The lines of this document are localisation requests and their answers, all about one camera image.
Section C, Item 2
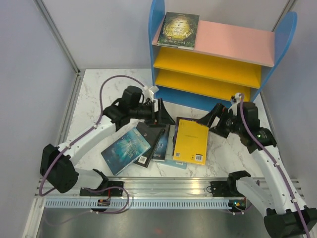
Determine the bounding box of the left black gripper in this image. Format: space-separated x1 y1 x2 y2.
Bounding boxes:
129 97 175 127

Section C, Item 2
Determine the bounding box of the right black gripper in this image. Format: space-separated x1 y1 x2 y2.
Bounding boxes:
197 101 245 138

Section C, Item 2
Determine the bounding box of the grey book with G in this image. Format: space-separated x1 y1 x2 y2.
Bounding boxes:
165 125 175 161

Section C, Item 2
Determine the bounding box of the black notebook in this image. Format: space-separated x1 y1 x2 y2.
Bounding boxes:
134 122 165 168

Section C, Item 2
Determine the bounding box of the right aluminium frame post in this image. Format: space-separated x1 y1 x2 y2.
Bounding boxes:
272 0 297 32

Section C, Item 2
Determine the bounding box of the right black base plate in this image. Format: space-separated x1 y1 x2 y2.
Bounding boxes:
210 180 241 197

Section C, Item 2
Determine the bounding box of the aluminium frame post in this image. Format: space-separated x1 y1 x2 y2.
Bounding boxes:
272 0 297 32
34 0 81 75

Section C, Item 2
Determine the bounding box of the light blue slotted cable duct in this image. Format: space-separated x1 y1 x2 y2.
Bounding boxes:
44 198 246 210

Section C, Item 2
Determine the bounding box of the light blue thin book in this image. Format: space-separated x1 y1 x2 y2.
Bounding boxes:
162 160 187 170

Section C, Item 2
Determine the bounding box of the purple Robinson Crusoe book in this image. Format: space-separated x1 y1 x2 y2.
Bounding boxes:
173 117 197 144

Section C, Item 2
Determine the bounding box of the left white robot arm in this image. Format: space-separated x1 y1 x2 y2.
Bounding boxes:
39 86 175 196

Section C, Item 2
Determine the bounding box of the aluminium mounting rail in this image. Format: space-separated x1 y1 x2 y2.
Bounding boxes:
34 176 305 199

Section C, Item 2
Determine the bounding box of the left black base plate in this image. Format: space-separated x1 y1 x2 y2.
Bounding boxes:
79 180 124 197

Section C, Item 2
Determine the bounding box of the left aluminium frame post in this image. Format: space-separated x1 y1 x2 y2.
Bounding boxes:
34 0 81 75

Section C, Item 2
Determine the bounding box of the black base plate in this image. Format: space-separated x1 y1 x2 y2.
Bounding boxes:
79 180 124 197
210 180 241 197

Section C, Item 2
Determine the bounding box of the green gold fantasy book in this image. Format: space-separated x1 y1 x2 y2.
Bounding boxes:
157 12 200 50

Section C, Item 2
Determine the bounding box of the teal blue book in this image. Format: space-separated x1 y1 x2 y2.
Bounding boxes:
101 127 151 176

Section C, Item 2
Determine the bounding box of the yellow paperback book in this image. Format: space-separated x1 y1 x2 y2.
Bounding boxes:
173 119 209 165

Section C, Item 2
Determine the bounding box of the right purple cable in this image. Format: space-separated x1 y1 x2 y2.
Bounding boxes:
238 93 312 238

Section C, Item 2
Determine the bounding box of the dark Wuthering Heights book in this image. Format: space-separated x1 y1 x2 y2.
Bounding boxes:
152 125 170 162

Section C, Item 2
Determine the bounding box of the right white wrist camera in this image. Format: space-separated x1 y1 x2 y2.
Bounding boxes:
228 93 244 115

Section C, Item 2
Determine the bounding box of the blue shelf with coloured boards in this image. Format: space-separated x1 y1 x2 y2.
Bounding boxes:
148 0 298 111

